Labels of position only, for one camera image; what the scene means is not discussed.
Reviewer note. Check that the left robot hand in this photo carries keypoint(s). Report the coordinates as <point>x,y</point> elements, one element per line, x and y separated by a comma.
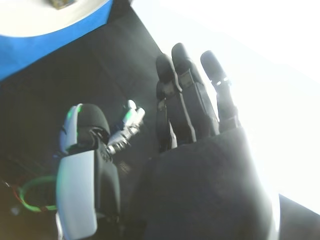
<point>205,187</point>

